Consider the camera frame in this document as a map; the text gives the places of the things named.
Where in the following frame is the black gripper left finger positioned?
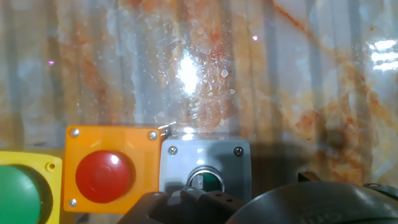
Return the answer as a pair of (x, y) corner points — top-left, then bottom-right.
(116, 192), (175, 224)

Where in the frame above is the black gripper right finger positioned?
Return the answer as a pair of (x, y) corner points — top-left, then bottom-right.
(176, 187), (248, 224)

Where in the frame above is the yellow box green button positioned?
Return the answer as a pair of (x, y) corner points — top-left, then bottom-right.
(0, 151), (63, 224)

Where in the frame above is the orange marble pattern mat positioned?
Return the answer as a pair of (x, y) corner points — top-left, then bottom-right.
(0, 0), (398, 224)

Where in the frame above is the grey box small green button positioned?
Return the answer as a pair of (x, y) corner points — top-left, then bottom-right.
(159, 134), (253, 203)

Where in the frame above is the orange box red button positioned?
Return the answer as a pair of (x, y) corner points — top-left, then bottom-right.
(63, 124), (163, 215)

